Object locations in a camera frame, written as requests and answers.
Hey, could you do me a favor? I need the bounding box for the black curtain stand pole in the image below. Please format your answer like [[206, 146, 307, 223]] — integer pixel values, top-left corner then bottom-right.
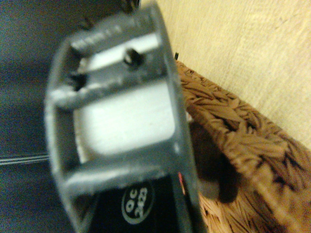
[[0, 154, 49, 166]]

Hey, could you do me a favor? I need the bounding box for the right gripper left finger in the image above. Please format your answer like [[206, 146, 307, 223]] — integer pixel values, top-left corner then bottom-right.
[[45, 4, 204, 233]]

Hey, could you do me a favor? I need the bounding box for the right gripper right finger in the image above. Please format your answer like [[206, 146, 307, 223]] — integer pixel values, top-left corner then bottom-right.
[[187, 118, 235, 203]]

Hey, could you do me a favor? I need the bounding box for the brown wicker basket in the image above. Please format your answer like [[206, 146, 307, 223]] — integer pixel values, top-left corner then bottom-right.
[[174, 60, 311, 233]]

